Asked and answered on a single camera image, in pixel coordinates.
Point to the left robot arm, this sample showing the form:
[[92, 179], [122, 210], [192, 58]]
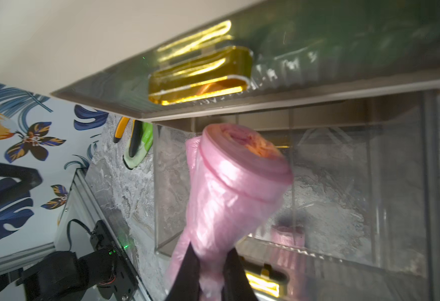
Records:
[[29, 179]]

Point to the yellow handled pliers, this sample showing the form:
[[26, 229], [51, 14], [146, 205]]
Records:
[[120, 129]]

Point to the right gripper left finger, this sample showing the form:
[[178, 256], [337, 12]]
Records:
[[186, 286]]

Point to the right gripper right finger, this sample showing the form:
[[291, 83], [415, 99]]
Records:
[[236, 287]]

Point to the green black work glove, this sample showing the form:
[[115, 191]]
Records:
[[140, 143]]

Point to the pink bag roll three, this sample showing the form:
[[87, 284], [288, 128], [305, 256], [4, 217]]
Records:
[[238, 180]]

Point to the pink bag roll two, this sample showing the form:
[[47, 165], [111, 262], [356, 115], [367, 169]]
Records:
[[291, 262]]

